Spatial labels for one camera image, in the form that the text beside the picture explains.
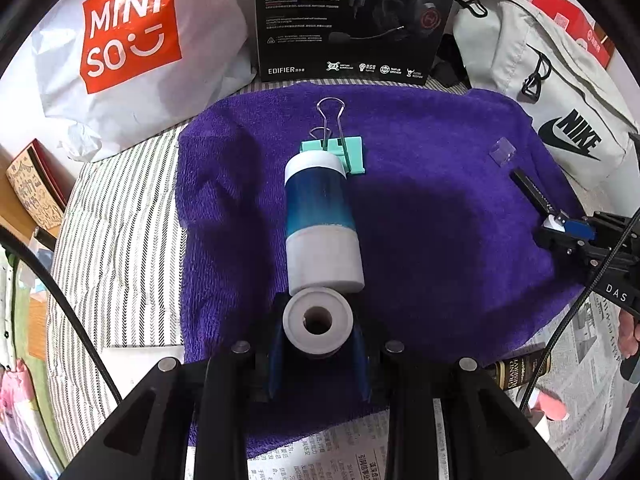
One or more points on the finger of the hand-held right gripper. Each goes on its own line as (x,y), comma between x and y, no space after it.
(560,246)
(579,229)

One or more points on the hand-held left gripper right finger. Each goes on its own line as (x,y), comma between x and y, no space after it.
(361,365)

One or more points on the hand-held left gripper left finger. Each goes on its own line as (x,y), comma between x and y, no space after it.
(277,370)

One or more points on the black stick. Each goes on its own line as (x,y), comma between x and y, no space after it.
(530,190)

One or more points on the small clear plastic clip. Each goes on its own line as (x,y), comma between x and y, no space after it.
(500,152)

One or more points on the blue white bottle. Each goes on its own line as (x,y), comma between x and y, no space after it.
(320,220)

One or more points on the green binder clip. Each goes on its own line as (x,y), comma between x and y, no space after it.
(352,155)

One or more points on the person's right hand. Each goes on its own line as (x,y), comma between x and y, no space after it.
(630,335)

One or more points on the newspaper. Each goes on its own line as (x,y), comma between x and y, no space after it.
(600,410)

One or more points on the purple towel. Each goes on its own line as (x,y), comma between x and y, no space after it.
(425,240)

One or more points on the pink tube white cap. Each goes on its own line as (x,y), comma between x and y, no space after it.
(552,405)

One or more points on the striped bed sheet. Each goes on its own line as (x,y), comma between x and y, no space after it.
(125,260)

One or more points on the red box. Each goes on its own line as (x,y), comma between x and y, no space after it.
(585,35)

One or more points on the grey waist bag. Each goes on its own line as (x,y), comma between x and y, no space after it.
(505,45)

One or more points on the patterned cardboard box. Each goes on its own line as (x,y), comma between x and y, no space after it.
(35,195)

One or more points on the white plastic shopping bag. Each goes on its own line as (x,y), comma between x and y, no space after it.
(200,60)

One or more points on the black headset box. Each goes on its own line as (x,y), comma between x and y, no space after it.
(310,35)

